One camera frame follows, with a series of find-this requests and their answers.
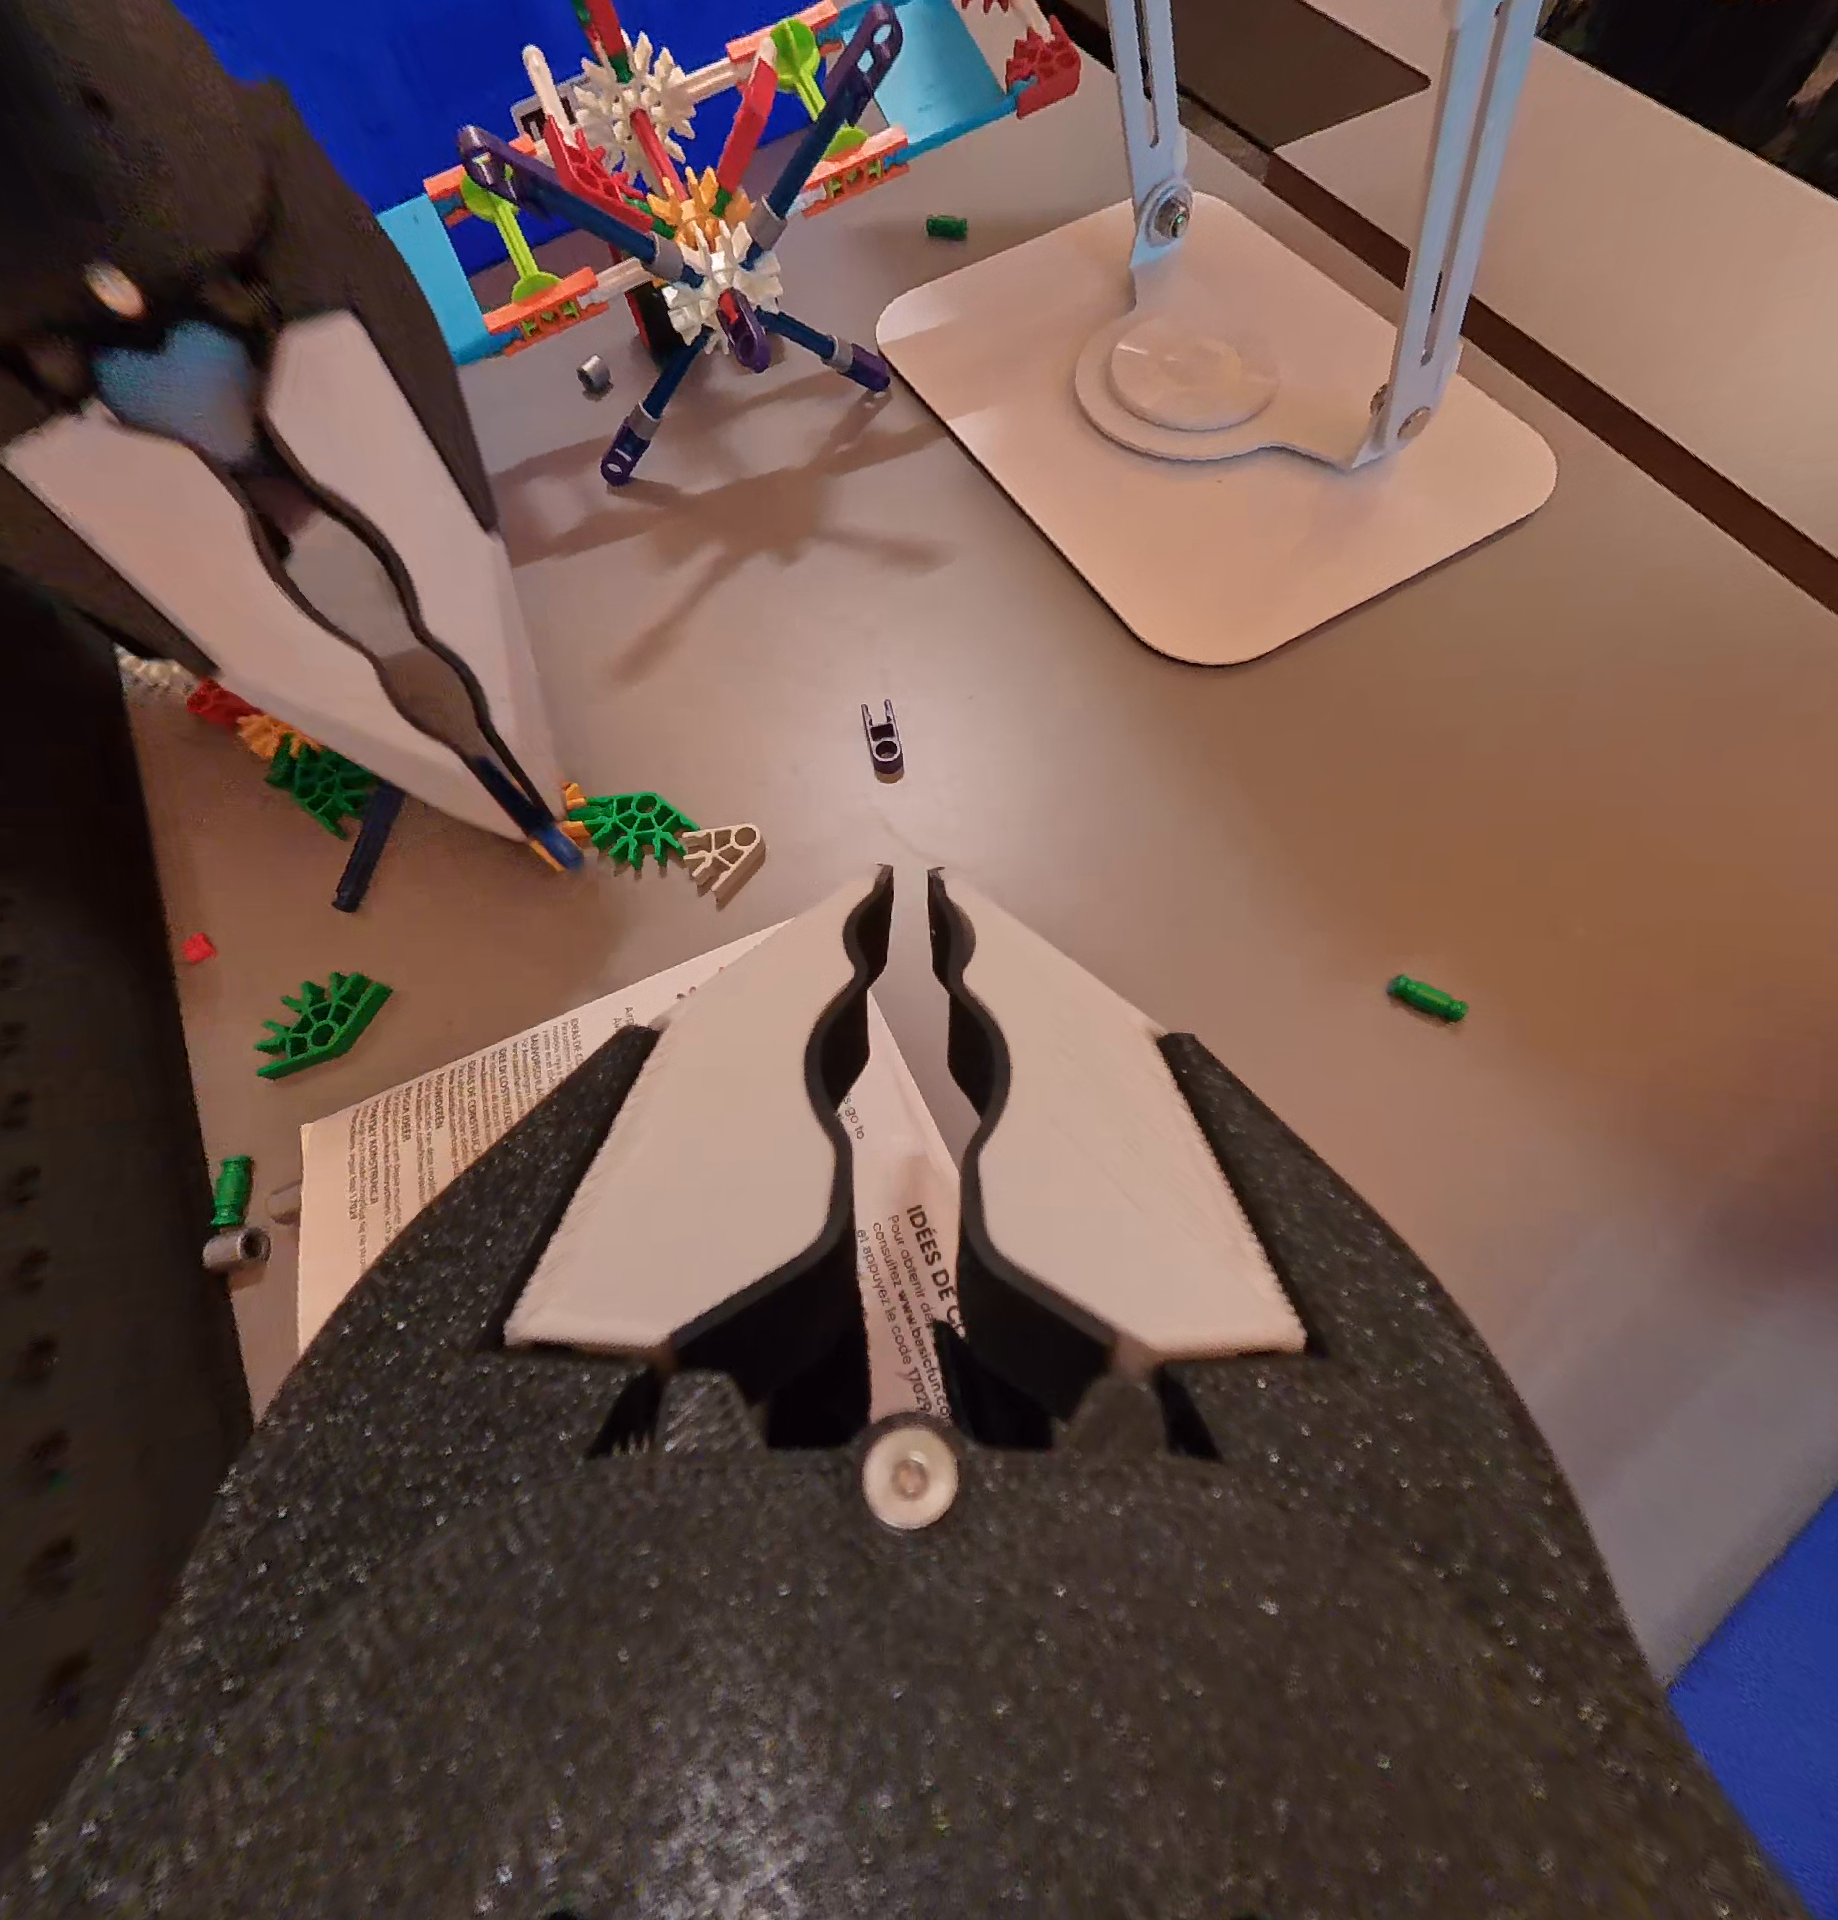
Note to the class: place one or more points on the white metal stand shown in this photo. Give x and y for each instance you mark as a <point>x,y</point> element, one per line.
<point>1309,524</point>

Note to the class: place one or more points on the red fan connector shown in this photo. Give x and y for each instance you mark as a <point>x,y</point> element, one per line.
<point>221,703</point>

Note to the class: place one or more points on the white snowflake connector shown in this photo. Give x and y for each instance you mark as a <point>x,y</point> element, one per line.
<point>161,676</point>

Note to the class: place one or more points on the yellow rod with connectors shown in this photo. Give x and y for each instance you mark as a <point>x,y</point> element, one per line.
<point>274,735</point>

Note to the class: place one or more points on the white instruction booklet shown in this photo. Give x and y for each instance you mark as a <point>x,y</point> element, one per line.
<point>411,1154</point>

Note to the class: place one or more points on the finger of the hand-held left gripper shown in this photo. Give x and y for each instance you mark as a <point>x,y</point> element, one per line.
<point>185,555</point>
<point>411,479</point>

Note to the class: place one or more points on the purple clip connector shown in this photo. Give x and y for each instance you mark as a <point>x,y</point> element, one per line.
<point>875,735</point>

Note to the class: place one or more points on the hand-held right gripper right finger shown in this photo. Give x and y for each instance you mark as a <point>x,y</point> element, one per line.
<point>1129,1170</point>

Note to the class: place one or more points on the pale grey small connector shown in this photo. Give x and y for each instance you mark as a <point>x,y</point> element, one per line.
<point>724,877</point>

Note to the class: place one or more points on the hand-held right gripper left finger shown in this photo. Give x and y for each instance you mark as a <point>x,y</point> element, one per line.
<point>679,1170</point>

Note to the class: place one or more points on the blue plastic bin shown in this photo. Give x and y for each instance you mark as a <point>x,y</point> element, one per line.
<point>333,89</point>
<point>1789,1726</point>

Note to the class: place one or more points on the silver spacer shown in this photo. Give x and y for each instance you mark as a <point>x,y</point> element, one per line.
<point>284,1204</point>
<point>594,375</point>
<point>237,1250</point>

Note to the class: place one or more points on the colourful construction toy model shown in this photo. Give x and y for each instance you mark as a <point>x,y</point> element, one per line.
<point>432,263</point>

